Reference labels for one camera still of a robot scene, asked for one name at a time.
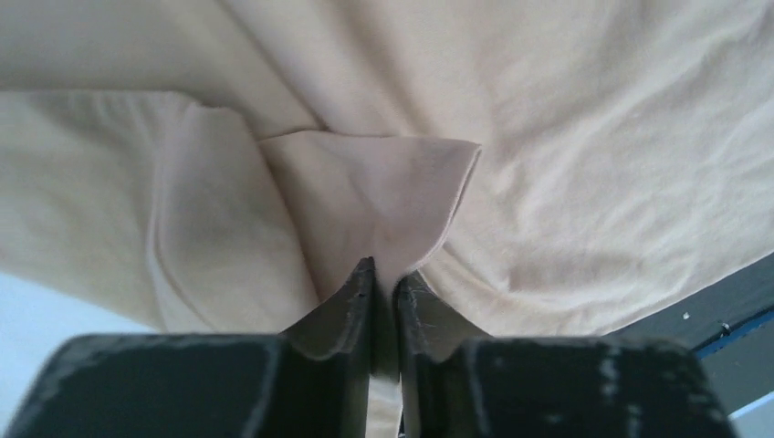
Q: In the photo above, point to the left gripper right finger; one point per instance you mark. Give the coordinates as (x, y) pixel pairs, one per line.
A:
(459, 381)

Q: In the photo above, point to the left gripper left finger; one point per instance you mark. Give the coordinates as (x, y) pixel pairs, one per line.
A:
(309, 380)

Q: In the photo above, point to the beige t shirt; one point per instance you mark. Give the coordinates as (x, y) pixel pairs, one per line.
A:
(549, 167)

